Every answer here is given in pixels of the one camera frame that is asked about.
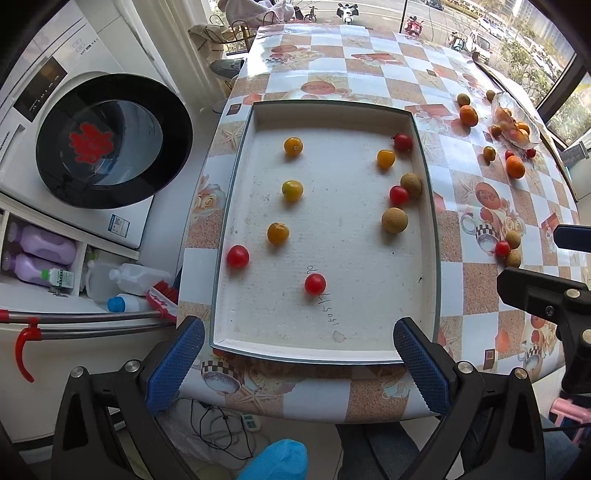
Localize brown longan behind bowl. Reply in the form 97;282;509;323
457;93;471;106

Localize white tray box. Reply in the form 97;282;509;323
211;100;441;365

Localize large mandarin orange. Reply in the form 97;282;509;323
505;155;526;179

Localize washing machine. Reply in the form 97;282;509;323
1;1;193;249

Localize purple detergent bottle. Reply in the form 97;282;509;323
7;222;77;265

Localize clear glass fruit bowl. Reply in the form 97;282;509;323
491;92;541;149

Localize yellow cherry tomato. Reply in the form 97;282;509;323
281;180;304;203
283;137;304;157
377;149;396;170
483;146;496;162

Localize small mandarin orange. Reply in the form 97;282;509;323
459;105;479;128

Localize pink plastic stool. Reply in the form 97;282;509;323
549;398;590;447

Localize brown longan near tray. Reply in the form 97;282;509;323
505;230;521;249

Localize brown longan fruit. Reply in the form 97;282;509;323
381;207;409;234

